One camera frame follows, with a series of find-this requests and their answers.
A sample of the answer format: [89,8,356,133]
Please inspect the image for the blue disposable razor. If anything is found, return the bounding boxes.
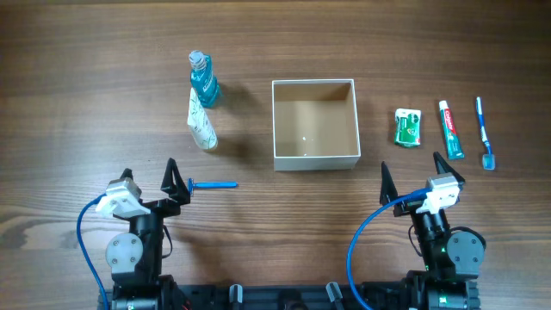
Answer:
[188,178,238,196]

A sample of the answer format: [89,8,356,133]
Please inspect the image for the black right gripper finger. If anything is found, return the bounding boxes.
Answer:
[433,152,466,186]
[380,162,399,206]

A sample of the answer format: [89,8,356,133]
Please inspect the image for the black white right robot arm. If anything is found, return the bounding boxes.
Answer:
[362,152,486,310]

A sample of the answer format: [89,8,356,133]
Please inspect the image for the blue white toothbrush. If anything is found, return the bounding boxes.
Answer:
[475,96,496,171]

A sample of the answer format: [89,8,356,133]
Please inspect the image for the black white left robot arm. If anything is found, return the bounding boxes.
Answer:
[96,158,192,310]

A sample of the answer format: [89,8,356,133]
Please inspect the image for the white leaf-print tube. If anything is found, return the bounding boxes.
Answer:
[187,88,218,152]

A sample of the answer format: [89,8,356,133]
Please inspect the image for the blue mouthwash bottle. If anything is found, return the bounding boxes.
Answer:
[189,50,220,109]

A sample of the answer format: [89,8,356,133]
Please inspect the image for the white cardboard box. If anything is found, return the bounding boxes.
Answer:
[272,78,362,171]

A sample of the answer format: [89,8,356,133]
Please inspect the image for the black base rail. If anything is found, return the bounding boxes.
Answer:
[97,282,480,310]

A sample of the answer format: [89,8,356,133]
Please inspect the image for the green white toothpaste tube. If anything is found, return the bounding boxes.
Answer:
[438,101,465,160]

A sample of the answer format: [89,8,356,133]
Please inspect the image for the green soap packet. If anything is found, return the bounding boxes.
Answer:
[394,108,421,148]

